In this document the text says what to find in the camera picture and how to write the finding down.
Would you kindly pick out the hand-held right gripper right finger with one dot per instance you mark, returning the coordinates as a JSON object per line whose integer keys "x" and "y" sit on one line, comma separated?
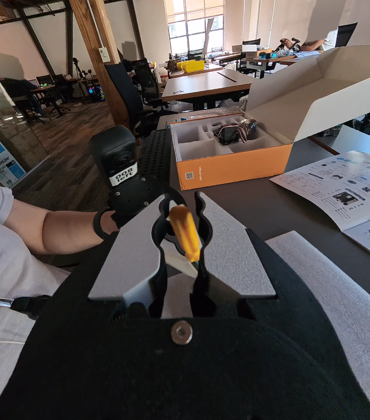
{"x": 237, "y": 262}

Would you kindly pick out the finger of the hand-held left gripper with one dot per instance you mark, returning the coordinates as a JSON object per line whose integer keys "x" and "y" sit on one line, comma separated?
{"x": 180, "y": 262}

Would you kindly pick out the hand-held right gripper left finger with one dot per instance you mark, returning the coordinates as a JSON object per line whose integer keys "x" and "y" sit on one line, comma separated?
{"x": 129, "y": 262}

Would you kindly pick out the person's left forearm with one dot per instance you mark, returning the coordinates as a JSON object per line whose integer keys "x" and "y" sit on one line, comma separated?
{"x": 57, "y": 229}

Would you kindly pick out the dark grey desk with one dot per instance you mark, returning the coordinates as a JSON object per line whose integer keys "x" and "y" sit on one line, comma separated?
{"x": 253, "y": 203}

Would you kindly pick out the grey foam box insert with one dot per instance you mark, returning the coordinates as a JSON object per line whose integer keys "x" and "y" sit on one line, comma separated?
{"x": 188, "y": 147}

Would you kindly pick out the orange cardboard box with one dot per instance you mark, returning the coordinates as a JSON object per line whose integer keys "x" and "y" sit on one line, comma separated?
{"x": 230, "y": 167}

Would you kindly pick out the black office chair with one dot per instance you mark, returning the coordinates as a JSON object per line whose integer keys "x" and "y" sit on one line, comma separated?
{"x": 148, "y": 82}
{"x": 125, "y": 95}

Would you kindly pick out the white foam sheet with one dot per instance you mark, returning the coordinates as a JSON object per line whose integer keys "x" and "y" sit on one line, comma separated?
{"x": 336, "y": 295}

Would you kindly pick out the clear plastic bag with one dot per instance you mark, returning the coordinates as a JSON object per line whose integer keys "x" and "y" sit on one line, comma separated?
{"x": 211, "y": 113}

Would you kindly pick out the printed instruction manual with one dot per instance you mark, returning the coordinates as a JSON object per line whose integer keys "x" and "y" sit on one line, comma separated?
{"x": 336, "y": 183}

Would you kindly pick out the wooden office table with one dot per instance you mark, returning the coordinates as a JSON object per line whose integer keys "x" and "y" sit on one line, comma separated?
{"x": 270, "y": 60}
{"x": 204, "y": 83}

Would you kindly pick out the yellow storage bins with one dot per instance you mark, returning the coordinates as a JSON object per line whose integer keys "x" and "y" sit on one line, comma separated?
{"x": 189, "y": 65}

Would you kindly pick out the wooden pillar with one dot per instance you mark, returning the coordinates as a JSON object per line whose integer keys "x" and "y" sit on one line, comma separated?
{"x": 86, "y": 26}

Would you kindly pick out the paned window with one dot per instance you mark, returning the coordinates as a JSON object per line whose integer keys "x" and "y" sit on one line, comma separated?
{"x": 194, "y": 26}

